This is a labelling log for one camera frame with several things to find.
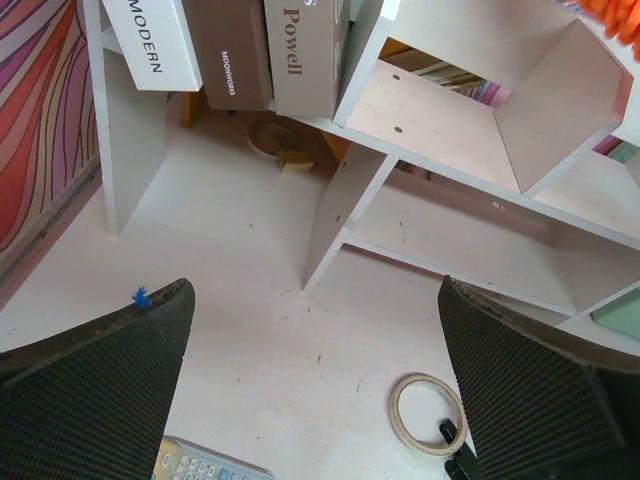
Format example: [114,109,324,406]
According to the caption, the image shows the white book Mademoiselle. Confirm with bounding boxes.
[102,0,203,92]

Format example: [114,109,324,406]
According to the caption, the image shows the black T-shaped plastic part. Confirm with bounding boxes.
[438,418,481,480]

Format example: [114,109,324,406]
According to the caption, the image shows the small yellow block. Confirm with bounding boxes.
[277,151,314,173]

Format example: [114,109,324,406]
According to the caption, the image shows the grey book The Lonely Ones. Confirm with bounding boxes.
[264,0,350,118]

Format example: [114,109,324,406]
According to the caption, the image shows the white wooden bookshelf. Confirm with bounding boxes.
[82,0,640,359]

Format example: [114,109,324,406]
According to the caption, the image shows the brown book Fredonia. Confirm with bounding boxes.
[183,0,273,111]

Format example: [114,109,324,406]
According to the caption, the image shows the round dish under shelf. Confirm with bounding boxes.
[248,121,304,157]

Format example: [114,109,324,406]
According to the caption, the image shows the clear tape ring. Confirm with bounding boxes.
[388,372,469,457]

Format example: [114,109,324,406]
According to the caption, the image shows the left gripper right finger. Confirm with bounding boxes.
[437,277,639,479]

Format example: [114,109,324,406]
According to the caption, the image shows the wooden rack with books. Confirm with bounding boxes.
[379,38,511,108]

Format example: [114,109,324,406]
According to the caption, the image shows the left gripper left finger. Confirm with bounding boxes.
[1,278,195,479]

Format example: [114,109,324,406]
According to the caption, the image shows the orange microfiber duster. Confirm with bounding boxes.
[572,0,640,62]

